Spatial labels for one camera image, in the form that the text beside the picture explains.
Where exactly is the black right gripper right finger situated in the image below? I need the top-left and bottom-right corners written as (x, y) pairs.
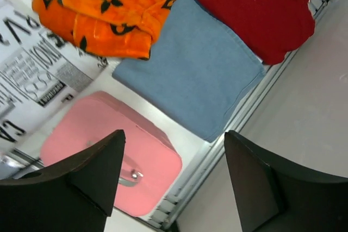
top-left (224, 130), bottom-right (347, 231)

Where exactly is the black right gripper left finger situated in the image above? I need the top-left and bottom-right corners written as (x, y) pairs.
top-left (1, 130), bottom-right (126, 232)

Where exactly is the pink cosmetic case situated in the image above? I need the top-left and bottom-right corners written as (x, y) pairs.
top-left (40, 91), bottom-right (182, 217)

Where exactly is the newspaper print garment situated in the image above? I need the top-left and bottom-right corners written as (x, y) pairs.
top-left (1, 0), bottom-right (108, 153)

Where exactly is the red garment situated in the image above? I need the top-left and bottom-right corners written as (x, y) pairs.
top-left (198, 0), bottom-right (315, 65)

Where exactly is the orange patterned plush garment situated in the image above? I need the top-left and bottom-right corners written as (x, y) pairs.
top-left (32, 0), bottom-right (176, 60)

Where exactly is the aluminium table edge rail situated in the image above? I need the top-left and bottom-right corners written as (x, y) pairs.
top-left (148, 0), bottom-right (334, 230)

